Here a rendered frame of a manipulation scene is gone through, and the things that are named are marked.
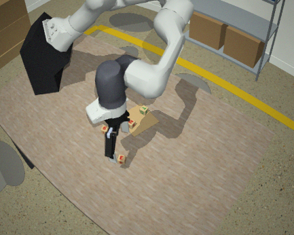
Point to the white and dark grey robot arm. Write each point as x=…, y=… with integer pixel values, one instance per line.
x=147, y=80

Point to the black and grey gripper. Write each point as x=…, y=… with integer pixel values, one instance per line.
x=110, y=137

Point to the tan flat mat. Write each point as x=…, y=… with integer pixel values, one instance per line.
x=143, y=122

